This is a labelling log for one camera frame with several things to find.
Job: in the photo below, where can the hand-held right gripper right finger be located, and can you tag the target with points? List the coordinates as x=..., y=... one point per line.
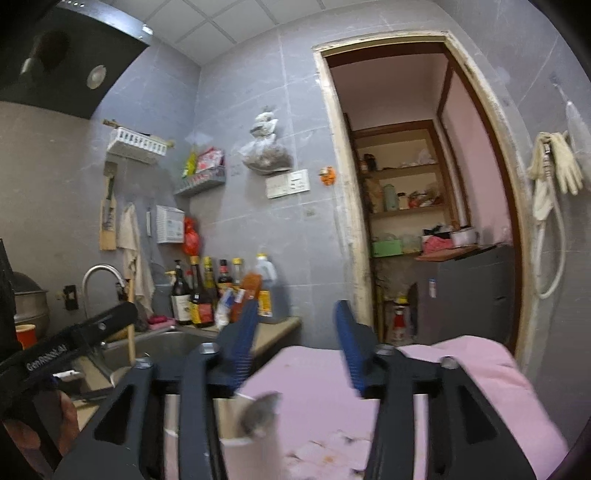
x=348, y=346

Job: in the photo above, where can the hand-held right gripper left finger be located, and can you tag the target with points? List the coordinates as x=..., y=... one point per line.
x=242, y=341

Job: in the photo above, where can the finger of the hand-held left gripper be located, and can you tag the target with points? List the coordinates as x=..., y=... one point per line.
x=111, y=321

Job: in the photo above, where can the metal spoon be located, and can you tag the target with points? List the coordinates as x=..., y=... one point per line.
x=261, y=413

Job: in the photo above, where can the white utensil holder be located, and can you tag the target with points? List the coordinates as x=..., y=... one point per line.
x=251, y=457

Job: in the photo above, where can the person's left hand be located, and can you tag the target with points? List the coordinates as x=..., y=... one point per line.
x=16, y=447

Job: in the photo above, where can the red cup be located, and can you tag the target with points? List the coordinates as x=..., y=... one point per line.
x=26, y=337

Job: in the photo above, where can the white blue packet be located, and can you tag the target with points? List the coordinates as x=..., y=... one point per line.
x=226, y=309

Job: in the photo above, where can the pink sponge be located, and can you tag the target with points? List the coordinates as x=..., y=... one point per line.
x=159, y=321

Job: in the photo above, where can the chrome faucet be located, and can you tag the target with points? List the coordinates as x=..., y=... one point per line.
x=101, y=268

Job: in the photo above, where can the orange red packet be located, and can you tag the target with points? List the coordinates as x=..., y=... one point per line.
x=249, y=288

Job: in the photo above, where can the grey plastic container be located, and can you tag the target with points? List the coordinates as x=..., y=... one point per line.
x=161, y=299

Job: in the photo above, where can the soy sauce bottle red label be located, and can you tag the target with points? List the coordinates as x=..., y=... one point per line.
x=201, y=304

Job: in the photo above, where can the steel pot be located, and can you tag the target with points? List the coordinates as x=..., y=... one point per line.
x=30, y=304

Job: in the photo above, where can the pink cloth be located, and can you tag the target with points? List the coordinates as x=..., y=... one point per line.
x=323, y=401

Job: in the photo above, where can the steel sink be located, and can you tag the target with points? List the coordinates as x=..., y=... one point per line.
x=171, y=346

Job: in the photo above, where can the red cap dark bottle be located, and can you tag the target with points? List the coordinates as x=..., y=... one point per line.
x=225, y=278

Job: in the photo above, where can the yellow cap bottle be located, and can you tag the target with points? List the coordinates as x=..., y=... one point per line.
x=210, y=277
x=238, y=272

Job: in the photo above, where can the dark bottle with white label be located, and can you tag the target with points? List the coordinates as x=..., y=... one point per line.
x=181, y=300

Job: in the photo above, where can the hanging beige towel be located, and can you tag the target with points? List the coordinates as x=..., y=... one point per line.
x=131, y=249

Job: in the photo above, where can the hanging wooden board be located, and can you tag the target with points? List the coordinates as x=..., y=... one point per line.
x=108, y=240

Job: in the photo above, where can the green box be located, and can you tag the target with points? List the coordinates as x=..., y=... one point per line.
x=388, y=248

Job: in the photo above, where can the red plastic bag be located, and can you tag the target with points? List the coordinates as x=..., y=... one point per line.
x=191, y=237

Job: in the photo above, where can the grey fridge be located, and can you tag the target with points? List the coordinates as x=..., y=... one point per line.
x=461, y=295

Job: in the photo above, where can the pink folded rag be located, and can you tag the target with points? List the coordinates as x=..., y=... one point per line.
x=436, y=243

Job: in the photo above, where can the wooden shelf unit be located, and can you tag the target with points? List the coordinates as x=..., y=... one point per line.
x=401, y=213

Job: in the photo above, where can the green thermos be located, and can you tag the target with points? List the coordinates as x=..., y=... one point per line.
x=389, y=197

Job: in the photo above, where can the white enamel pot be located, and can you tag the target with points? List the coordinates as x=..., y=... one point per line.
x=464, y=237

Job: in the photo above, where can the red packets on shelf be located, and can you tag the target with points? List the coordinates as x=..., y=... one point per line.
x=420, y=199

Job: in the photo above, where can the yellow green packet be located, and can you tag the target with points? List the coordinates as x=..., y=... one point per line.
x=190, y=162

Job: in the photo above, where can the clear bag of dried goods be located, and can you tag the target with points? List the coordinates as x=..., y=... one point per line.
x=267, y=159

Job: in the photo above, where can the dark jar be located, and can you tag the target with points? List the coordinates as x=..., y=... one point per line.
x=369, y=163

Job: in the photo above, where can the red white packet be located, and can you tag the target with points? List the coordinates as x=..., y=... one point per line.
x=210, y=159

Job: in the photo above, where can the white plastic bag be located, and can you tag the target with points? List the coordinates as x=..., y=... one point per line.
x=425, y=157

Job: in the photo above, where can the small clear hanging bag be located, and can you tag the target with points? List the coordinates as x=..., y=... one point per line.
x=264, y=124

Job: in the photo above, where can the black range hood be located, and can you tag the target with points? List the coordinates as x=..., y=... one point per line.
x=55, y=69

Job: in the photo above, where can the cream rubber gloves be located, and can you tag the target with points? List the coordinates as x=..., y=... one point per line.
x=554, y=161

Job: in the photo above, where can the black wall outlet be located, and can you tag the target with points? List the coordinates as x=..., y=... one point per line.
x=70, y=297

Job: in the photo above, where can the white wall box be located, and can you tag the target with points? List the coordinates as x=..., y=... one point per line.
x=170, y=225

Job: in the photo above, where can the wooden door frame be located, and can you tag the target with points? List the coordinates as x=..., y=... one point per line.
x=355, y=230

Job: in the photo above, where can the grey wall shelf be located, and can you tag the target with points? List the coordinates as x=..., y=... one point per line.
x=201, y=184

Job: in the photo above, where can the white wall socket panel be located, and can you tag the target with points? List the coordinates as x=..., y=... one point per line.
x=287, y=183

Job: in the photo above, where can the orange wall hook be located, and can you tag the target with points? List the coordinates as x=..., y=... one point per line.
x=327, y=176

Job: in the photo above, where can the white wall basket rack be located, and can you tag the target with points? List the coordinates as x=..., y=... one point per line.
x=136, y=144

